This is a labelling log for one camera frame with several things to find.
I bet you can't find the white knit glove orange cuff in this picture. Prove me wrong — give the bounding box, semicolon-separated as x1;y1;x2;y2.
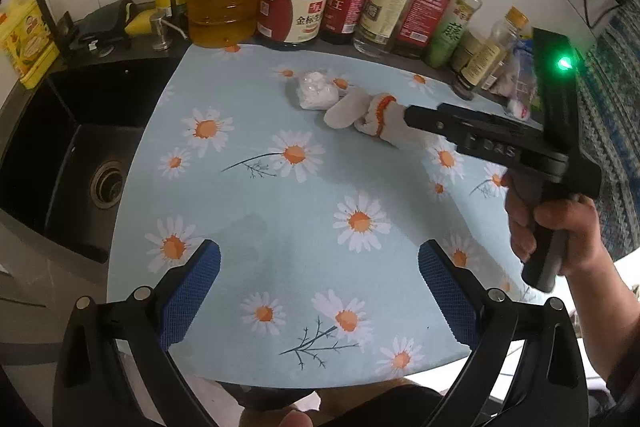
322;88;441;152

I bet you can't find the daisy print tablecloth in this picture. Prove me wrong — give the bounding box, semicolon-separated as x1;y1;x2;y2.
105;42;566;390

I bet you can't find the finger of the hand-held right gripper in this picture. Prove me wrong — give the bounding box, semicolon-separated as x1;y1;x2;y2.
404;105;482;146
436;103;544;134

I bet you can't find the crumpled clear plastic bag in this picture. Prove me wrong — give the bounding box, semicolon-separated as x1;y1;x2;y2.
285;71;343;112

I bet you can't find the yellow dish soap bottle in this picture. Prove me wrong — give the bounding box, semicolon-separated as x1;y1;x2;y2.
0;0;60;90

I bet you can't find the person's right hand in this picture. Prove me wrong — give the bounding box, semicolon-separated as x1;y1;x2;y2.
503;173;604;278

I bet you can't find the clear plastic packet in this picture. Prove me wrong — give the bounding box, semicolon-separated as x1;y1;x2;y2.
500;39;538;102

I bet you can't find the dark bottle olive label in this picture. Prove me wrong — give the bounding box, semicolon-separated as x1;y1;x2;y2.
452;29;483;102

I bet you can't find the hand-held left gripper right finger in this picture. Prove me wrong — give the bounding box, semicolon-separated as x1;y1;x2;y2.
417;238;590;427

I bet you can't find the small clear bottle gold cap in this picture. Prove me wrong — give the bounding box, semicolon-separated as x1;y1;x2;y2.
470;6;531;92

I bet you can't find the metal soap dispenser pump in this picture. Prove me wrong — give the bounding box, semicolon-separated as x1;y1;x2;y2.
150;11;188;52

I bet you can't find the bottle with green label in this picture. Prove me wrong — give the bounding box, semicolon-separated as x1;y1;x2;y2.
425;0;491;68

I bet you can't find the pink white packet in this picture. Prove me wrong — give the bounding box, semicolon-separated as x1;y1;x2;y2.
506;97;532;120

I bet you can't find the person's right forearm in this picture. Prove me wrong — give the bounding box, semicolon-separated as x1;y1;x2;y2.
562;252;640;403

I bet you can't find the black kitchen sink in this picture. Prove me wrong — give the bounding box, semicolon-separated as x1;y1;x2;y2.
0;54;183;265

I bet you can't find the blue patterned cloth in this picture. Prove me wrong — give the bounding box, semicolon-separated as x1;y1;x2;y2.
575;0;640;258

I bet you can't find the yellow sponge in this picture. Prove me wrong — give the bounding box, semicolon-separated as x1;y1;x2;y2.
124;4;161;35

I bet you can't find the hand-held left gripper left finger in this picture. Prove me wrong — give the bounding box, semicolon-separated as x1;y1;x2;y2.
52;238;222;427

